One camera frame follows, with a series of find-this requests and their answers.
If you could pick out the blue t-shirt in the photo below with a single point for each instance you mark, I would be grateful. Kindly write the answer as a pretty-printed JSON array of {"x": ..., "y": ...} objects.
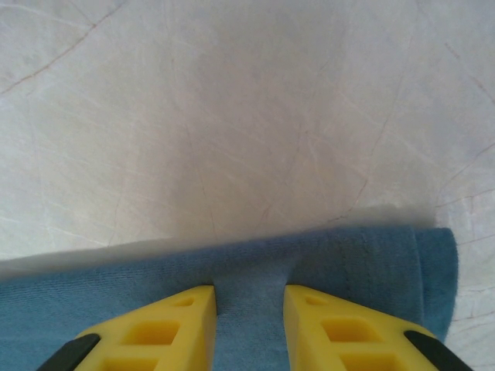
[{"x": 96, "y": 293}]

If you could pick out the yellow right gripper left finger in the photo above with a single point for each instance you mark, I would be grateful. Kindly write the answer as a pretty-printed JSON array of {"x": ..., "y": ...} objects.
[{"x": 162, "y": 336}]

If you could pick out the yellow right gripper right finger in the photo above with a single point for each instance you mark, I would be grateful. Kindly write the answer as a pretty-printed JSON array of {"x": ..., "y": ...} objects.
[{"x": 340, "y": 336}]

